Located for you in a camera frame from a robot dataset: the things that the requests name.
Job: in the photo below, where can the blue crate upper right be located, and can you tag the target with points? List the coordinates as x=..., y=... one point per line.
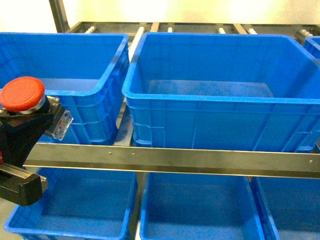
x=312, y=45

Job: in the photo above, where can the blue crate upper left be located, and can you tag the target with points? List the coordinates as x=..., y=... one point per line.
x=85, y=71

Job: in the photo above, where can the blue crate lower left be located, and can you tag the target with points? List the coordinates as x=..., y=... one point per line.
x=79, y=204

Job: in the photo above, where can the grey metal shelf rack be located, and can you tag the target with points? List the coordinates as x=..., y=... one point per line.
x=265, y=16

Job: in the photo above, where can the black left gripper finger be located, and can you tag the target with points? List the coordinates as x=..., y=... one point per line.
x=20, y=132

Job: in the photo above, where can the blue crate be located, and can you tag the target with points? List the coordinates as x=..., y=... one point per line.
x=312, y=45
x=198, y=207
x=288, y=208
x=85, y=71
x=79, y=204
x=224, y=92

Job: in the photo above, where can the red mushroom push button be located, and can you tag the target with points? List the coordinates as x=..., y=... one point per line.
x=24, y=103

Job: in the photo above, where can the blue crate lower middle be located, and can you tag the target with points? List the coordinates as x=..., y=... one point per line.
x=198, y=207

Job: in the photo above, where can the blue crate lower right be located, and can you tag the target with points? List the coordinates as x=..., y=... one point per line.
x=288, y=208

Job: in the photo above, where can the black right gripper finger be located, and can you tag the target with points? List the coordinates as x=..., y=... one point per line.
x=20, y=186

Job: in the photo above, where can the blue crate upper middle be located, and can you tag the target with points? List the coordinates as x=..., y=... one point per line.
x=224, y=92

